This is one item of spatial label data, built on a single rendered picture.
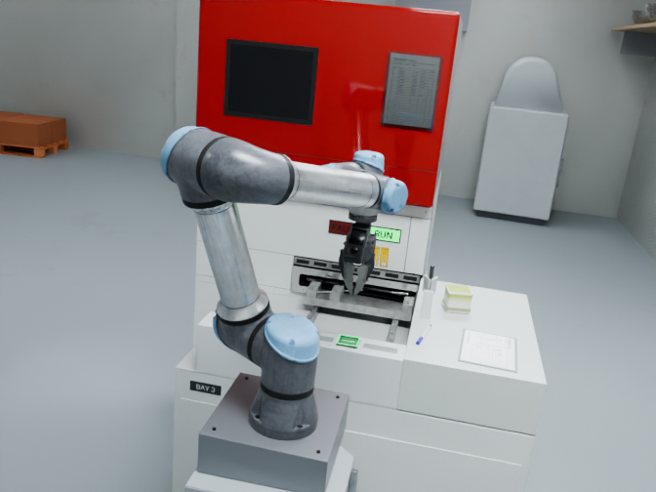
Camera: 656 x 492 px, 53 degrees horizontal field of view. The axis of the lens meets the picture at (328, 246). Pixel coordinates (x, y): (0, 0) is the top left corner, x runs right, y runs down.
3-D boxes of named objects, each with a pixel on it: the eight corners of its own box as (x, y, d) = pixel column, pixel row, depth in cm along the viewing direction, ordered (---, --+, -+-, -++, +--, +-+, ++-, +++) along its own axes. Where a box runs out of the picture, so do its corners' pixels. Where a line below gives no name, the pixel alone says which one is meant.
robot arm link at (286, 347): (285, 401, 134) (292, 341, 130) (243, 373, 143) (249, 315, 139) (327, 384, 143) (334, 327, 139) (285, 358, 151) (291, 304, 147)
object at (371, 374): (208, 355, 189) (209, 310, 185) (399, 391, 180) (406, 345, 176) (194, 371, 181) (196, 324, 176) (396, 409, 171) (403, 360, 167)
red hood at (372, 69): (259, 145, 297) (267, 3, 279) (441, 169, 284) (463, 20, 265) (192, 176, 226) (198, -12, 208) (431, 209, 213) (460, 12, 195)
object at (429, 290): (419, 310, 198) (425, 268, 194) (432, 312, 197) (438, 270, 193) (418, 318, 192) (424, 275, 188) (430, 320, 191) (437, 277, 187)
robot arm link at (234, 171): (247, 145, 109) (417, 174, 145) (207, 133, 116) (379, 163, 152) (232, 214, 111) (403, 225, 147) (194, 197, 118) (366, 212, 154)
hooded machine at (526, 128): (543, 211, 770) (573, 60, 718) (552, 227, 700) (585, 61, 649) (471, 202, 783) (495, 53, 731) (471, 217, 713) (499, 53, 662)
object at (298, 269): (292, 289, 237) (294, 264, 234) (415, 308, 230) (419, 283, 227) (291, 291, 235) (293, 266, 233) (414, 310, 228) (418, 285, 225)
